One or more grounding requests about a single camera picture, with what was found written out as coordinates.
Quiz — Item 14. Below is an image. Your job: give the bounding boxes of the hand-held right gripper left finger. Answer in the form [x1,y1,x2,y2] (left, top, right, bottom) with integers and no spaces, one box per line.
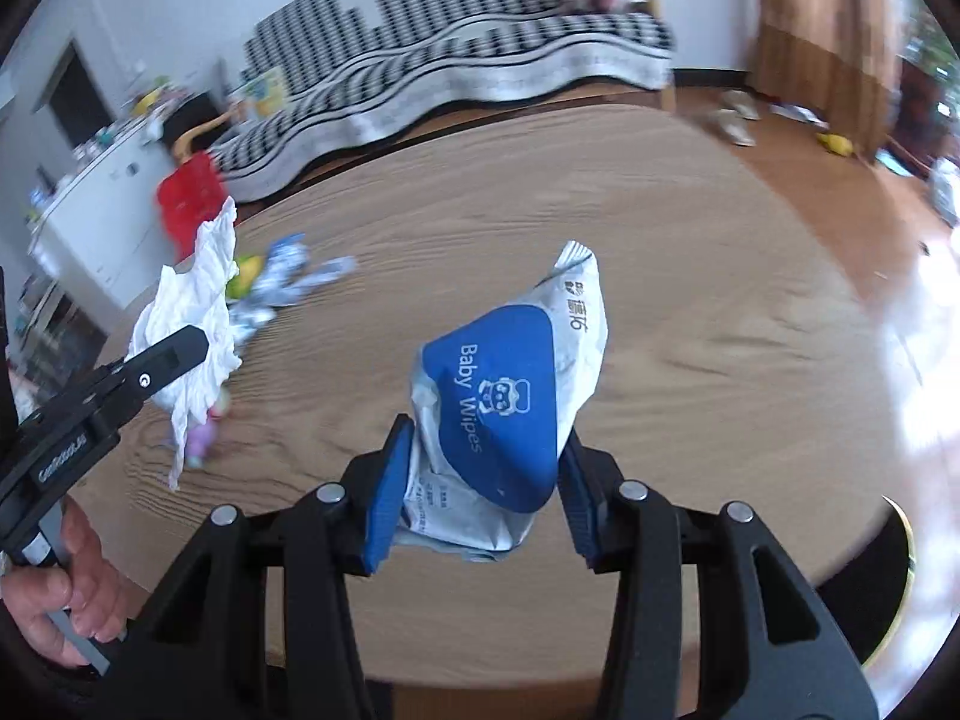
[124,414,417,720]

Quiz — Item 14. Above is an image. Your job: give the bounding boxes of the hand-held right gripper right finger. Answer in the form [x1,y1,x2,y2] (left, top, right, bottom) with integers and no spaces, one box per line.
[559,429,878,720]

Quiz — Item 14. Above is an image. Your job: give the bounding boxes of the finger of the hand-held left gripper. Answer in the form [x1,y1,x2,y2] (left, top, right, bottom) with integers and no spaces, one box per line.
[112,326,211,410]

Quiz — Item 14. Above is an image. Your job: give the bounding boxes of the white tissue paper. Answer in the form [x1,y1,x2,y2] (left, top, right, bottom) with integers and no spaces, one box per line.
[127,196,245,494]

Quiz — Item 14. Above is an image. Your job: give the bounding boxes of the blue and white wipes packet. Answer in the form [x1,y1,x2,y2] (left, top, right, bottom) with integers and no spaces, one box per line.
[394,240,610,563]

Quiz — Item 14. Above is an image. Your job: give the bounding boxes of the person's left hand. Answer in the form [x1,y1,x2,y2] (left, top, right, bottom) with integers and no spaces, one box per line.
[0,501,133,668]

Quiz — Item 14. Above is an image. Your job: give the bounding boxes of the small pink wrapper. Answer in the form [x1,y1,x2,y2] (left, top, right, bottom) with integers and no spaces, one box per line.
[184,405,233,470]

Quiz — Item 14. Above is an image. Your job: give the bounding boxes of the white shelf rack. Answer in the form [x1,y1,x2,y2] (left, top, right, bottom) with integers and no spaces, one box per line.
[11,270,110,391]

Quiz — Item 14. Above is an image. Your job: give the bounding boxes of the yellow-green label packet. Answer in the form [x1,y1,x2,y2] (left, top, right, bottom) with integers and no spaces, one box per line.
[226,255,265,301]

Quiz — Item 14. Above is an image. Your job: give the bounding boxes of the crumpled blue-white wrapper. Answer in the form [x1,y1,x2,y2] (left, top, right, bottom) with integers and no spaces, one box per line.
[225,234,359,350]

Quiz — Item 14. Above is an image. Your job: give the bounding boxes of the red plastic chair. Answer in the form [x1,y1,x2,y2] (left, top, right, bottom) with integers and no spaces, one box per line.
[155,151,230,263]

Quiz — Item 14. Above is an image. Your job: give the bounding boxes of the white cabinet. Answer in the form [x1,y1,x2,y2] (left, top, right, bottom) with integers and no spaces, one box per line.
[28,116,203,312]

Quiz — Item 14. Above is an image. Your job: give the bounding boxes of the black box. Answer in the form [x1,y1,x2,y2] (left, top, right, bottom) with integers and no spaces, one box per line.
[161,94,220,152]

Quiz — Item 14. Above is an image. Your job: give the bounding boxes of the colourful picture book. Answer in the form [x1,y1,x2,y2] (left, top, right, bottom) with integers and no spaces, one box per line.
[229,67,290,121]

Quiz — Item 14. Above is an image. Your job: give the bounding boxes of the black white striped sofa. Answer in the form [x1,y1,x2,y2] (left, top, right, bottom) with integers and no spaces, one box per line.
[210,0,676,200]

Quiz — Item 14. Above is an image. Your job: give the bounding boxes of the white paper sheet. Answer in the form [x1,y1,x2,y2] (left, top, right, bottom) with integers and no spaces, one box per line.
[772,103,830,128]

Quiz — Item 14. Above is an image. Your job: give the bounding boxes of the white plastic bag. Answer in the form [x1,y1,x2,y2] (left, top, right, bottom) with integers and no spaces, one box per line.
[930,157,960,230]

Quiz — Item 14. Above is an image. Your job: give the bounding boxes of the dark wooden cabinet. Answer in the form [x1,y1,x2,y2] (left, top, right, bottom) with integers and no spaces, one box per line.
[896,52,960,166]

